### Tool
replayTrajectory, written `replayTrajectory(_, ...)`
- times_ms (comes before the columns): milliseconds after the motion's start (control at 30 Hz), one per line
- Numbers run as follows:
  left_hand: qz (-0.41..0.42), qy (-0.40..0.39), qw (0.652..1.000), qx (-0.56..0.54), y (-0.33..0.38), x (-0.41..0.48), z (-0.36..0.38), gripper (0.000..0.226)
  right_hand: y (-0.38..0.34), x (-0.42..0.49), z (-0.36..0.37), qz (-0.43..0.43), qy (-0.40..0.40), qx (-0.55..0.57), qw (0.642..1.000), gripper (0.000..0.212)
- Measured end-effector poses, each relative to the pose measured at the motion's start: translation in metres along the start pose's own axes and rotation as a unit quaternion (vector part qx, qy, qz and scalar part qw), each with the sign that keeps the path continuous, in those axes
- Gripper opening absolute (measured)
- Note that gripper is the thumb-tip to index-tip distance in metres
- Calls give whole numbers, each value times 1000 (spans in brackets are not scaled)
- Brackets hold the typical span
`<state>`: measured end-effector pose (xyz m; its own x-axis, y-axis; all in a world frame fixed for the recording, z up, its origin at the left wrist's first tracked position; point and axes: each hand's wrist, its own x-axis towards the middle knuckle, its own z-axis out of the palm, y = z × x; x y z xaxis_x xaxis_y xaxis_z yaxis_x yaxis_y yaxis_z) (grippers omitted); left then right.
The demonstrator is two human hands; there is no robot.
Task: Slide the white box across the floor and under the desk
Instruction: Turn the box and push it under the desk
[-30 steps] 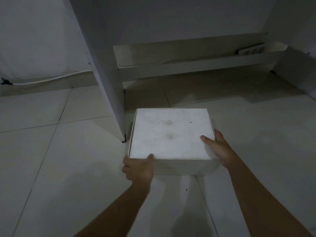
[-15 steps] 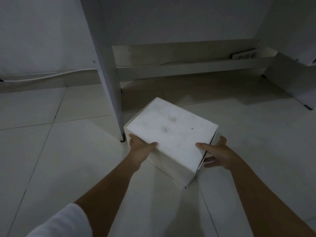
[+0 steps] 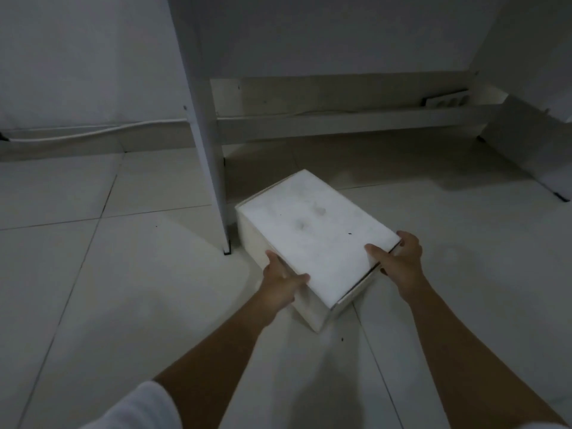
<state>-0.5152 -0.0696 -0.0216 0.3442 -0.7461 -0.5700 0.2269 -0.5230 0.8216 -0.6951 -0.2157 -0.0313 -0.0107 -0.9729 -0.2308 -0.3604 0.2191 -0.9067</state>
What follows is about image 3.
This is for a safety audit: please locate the white desk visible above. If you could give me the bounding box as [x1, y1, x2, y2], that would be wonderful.
[167, 0, 572, 256]

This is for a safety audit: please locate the person's right hand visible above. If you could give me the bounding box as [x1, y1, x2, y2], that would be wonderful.
[364, 231, 433, 306]

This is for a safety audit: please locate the person's left forearm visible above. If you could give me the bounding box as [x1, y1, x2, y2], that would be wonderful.
[153, 301, 294, 429]

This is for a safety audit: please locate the thick white wall cable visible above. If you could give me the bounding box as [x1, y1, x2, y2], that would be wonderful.
[0, 117, 191, 143]

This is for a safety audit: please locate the white power strip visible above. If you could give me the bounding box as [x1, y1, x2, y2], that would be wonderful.
[421, 89, 471, 108]

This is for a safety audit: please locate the white cardboard box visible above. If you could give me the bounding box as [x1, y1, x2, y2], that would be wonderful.
[235, 169, 402, 334]

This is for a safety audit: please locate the person's left hand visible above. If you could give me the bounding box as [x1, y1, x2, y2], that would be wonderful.
[257, 250, 312, 318]

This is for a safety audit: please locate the person's right forearm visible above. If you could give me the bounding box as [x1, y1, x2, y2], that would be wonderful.
[402, 283, 569, 429]

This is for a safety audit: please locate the white left sleeve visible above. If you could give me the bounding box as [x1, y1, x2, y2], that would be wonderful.
[80, 380, 184, 429]

